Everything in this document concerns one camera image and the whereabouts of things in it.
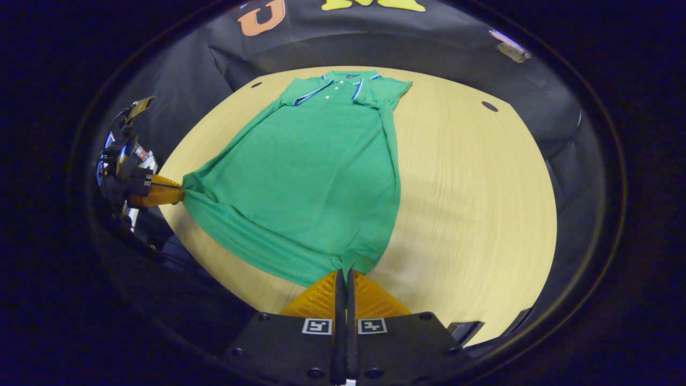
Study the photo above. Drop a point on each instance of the black backdrop cloth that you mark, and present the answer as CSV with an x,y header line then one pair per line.
x,y
343,43

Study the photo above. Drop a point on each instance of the green T-shirt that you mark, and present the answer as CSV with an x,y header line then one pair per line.
x,y
300,177

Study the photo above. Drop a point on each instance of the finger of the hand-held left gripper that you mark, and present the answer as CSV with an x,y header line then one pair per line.
x,y
161,197
169,182

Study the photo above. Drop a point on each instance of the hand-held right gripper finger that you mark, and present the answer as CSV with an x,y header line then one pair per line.
x,y
352,332
339,332

